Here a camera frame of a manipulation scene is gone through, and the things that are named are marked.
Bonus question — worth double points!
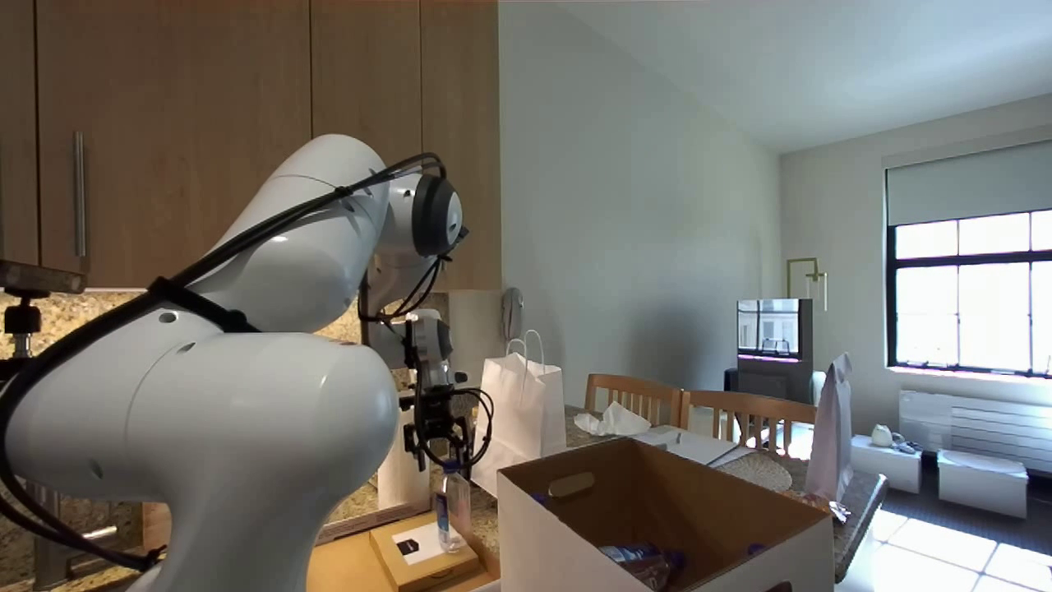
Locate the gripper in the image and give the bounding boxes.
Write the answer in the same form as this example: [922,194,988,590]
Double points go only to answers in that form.
[413,385,476,479]

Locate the white paper towel roll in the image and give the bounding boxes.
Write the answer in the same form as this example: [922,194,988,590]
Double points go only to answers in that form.
[377,409,433,511]

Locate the clear plastic water bottle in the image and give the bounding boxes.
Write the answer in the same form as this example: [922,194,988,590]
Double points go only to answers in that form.
[435,461,473,554]

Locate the flat brown cardboard box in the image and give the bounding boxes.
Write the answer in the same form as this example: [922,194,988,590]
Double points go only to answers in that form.
[369,513,482,592]

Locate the large open cardboard box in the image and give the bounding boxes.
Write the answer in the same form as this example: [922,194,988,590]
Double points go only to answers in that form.
[496,437,836,592]

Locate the crumpled white tissue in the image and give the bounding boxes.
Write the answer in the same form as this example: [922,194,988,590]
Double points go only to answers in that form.
[573,401,653,437]

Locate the wooden chair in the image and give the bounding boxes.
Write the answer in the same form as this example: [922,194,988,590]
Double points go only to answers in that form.
[681,390,819,458]
[584,373,684,429]

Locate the plastic bottle with blue label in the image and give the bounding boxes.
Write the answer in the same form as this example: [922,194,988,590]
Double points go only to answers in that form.
[598,542,685,592]

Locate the white flat paper box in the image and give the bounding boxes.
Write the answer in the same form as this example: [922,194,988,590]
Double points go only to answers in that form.
[635,425,742,469]

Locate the round woven placemat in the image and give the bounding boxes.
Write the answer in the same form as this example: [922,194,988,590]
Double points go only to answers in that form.
[713,450,795,494]

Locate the wooden cabinet door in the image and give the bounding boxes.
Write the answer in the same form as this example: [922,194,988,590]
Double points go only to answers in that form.
[0,0,39,267]
[420,0,501,292]
[310,0,422,165]
[36,0,312,289]

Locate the television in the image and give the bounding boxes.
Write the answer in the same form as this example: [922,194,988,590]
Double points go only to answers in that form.
[736,298,814,363]

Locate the tall white paper bag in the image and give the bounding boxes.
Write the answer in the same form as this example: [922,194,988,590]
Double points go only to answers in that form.
[805,353,854,503]

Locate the white cube stool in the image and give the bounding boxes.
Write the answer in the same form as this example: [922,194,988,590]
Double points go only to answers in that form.
[936,449,1029,520]
[850,433,924,495]

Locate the white radiator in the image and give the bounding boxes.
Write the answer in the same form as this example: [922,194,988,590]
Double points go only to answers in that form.
[897,390,1052,475]

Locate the window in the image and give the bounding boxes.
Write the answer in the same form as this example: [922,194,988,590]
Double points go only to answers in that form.
[885,209,1052,380]

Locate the white roller blind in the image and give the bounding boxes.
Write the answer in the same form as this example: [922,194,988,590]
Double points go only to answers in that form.
[885,139,1052,229]

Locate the white paper bag with handles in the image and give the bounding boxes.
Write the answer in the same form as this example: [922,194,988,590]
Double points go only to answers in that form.
[472,330,568,497]

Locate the brass wall lamp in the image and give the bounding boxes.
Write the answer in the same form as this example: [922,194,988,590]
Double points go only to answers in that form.
[786,257,829,312]

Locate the wooden wall cabinet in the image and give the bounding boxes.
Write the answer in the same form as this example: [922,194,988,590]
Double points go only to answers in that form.
[0,0,501,292]

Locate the camera on mount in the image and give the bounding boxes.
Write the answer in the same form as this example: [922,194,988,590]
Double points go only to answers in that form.
[0,260,88,381]

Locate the metal cabinet door handle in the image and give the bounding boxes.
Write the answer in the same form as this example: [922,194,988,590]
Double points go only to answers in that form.
[73,131,86,259]

